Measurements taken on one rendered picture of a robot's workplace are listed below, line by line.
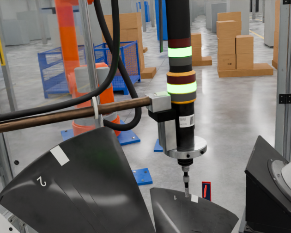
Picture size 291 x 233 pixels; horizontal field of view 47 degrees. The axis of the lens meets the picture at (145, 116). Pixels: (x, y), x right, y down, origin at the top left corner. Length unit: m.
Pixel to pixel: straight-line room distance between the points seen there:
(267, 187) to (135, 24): 7.47
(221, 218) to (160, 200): 0.15
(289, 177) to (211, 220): 0.47
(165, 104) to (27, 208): 0.26
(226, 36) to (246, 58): 0.68
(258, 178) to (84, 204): 0.68
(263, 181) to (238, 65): 7.04
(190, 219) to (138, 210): 0.23
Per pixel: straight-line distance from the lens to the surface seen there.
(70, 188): 0.56
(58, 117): 0.46
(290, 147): 2.52
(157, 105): 0.48
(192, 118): 0.51
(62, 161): 0.57
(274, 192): 1.14
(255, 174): 1.11
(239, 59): 8.07
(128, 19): 8.40
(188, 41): 0.49
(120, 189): 0.58
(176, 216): 0.79
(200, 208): 0.84
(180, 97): 0.49
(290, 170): 1.22
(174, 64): 0.49
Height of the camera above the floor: 1.66
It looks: 18 degrees down
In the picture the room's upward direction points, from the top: 5 degrees counter-clockwise
